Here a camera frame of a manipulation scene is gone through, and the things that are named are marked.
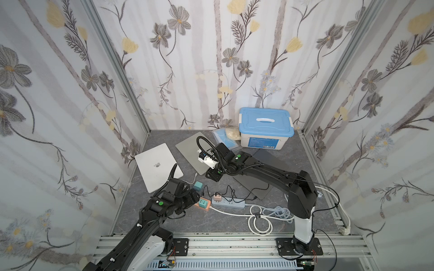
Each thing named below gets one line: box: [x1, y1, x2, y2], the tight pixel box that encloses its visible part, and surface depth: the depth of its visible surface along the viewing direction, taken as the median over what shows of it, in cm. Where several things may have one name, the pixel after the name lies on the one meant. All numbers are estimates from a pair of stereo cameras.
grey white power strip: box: [211, 196, 246, 209], surface depth 86 cm
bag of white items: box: [224, 126, 242, 141], surface depth 117 cm
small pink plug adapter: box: [213, 194, 223, 203], surface depth 84 cm
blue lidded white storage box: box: [238, 107, 295, 151], surface depth 104 cm
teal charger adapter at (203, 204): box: [198, 199, 208, 209], surface depth 82 cm
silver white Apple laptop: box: [134, 142, 184, 194], surface depth 107 cm
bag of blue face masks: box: [211, 127, 240, 150], surface depth 117 cm
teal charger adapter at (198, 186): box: [193, 180, 204, 192], surface depth 93 cm
